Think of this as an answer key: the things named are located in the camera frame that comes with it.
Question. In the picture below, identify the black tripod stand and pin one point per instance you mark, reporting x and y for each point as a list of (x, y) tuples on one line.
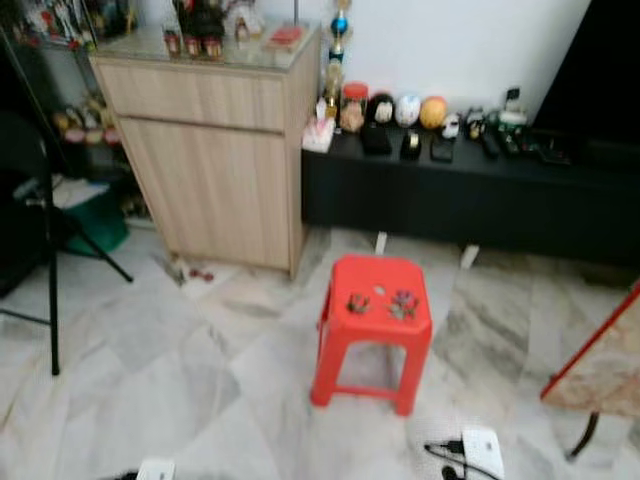
[(52, 300)]

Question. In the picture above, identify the orange round toy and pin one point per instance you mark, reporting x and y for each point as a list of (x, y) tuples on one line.
[(433, 112)]

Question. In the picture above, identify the flat red box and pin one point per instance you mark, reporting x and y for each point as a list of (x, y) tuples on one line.
[(285, 37)]

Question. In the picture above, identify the glass display shelf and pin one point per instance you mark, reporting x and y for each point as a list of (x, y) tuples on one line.
[(90, 110)]

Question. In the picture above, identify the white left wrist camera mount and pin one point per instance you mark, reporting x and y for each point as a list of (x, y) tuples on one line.
[(155, 470)]

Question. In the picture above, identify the black fabric pouch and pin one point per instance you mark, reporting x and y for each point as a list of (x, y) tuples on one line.
[(377, 140)]

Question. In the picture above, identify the black tv console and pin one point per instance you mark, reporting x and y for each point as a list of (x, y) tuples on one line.
[(470, 200)]

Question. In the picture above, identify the black yellow toy figure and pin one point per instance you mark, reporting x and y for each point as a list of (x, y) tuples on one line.
[(475, 122)]

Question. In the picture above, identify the small panda toy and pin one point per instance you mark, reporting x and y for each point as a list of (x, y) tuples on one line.
[(451, 125)]

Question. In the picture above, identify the gold trophy with blue ball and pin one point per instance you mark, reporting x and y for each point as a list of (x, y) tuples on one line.
[(340, 25)]

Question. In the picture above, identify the red plastic stool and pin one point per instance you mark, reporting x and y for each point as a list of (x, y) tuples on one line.
[(345, 275)]

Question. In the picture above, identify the white round toy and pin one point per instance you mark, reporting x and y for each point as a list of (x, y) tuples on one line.
[(407, 110)]

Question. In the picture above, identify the flat black device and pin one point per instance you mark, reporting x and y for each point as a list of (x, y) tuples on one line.
[(442, 148)]

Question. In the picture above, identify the small black calculator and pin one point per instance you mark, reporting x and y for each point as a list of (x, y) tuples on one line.
[(513, 96)]

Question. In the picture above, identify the green mug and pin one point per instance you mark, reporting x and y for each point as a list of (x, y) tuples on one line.
[(512, 115)]

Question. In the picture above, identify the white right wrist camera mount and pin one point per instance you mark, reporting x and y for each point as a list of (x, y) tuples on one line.
[(484, 452)]

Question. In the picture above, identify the black tape dispenser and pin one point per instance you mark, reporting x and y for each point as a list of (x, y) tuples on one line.
[(410, 146)]

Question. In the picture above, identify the marble-pattern folding table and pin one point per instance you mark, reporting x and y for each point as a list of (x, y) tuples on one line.
[(605, 370)]

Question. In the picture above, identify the white pink tissue pack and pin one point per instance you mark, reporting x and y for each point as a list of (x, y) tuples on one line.
[(318, 137)]

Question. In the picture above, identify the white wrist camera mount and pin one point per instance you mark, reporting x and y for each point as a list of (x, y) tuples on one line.
[(155, 470), (484, 452)]

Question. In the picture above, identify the key bunch with purple tag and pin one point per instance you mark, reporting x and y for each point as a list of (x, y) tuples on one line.
[(404, 304)]

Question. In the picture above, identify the black round toy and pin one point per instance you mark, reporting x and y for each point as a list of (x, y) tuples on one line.
[(380, 108)]

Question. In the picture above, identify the green bin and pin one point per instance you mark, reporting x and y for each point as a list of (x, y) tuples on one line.
[(100, 225)]

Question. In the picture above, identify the small red-brown dumbbell toy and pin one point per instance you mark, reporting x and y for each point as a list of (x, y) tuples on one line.
[(203, 273)]

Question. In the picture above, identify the dark figurine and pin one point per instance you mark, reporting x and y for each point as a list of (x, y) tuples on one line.
[(200, 25)]

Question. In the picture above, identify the jar with brown contents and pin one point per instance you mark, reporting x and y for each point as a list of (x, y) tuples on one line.
[(353, 110)]

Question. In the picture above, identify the light wooden cabinet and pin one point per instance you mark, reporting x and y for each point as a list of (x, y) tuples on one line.
[(210, 170)]

